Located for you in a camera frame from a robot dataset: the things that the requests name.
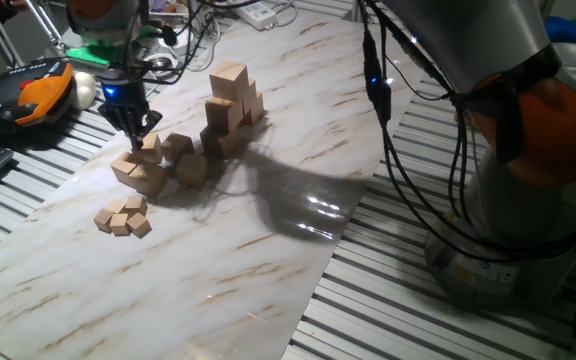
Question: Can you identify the white power adapter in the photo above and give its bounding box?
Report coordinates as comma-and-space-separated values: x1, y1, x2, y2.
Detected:
166, 29, 195, 57

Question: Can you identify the green wrist mount flange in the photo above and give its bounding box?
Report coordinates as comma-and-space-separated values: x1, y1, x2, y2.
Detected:
65, 24, 159, 69

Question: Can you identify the large wooden cube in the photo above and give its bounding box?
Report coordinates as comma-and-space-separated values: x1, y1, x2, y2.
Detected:
240, 78, 259, 116
204, 94, 245, 133
244, 91, 266, 127
210, 60, 250, 102
199, 124, 240, 160

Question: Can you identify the medium wooden cube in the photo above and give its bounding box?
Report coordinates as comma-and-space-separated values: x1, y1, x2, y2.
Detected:
137, 132, 164, 165
128, 162, 169, 198
175, 152, 210, 189
161, 131, 196, 165
110, 152, 142, 187

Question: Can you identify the aluminium frame post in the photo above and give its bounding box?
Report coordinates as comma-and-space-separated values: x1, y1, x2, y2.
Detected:
186, 0, 207, 31
340, 0, 369, 25

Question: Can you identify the orange black teach pendant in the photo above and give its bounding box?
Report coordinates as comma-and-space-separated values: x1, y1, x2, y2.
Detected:
0, 58, 76, 137

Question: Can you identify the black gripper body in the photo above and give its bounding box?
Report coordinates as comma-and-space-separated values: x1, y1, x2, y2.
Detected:
98, 74, 150, 126

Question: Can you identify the white power strip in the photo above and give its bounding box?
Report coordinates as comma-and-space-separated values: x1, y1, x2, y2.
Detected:
235, 2, 278, 31

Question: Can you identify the white egg shaped object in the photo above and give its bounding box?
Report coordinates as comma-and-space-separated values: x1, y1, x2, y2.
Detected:
70, 71, 98, 112

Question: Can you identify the round silver coil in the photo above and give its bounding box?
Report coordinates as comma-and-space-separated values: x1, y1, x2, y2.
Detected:
143, 52, 177, 71

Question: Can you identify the black cable connector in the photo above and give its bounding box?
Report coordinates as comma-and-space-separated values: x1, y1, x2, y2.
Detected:
361, 29, 393, 126

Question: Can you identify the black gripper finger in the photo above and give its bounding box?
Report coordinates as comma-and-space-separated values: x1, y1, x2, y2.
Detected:
112, 113, 144, 151
137, 109, 164, 139

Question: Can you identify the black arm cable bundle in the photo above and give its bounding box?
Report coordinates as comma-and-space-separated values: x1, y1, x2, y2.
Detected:
117, 0, 576, 266

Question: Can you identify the marble pattern mat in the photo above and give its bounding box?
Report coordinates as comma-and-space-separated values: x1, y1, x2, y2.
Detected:
0, 4, 434, 360

